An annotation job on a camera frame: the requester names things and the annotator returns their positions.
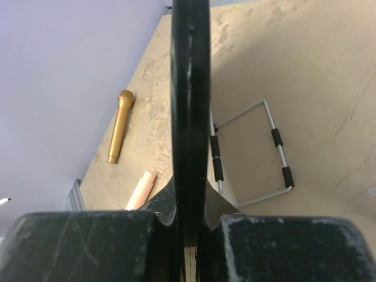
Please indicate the pink toy microphone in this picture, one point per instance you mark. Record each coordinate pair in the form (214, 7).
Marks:
(141, 191)

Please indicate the gold toy microphone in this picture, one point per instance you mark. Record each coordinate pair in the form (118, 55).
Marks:
(125, 102)

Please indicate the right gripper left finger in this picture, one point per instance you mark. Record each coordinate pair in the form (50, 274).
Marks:
(114, 245)

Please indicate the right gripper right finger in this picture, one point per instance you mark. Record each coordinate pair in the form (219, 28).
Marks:
(278, 248)

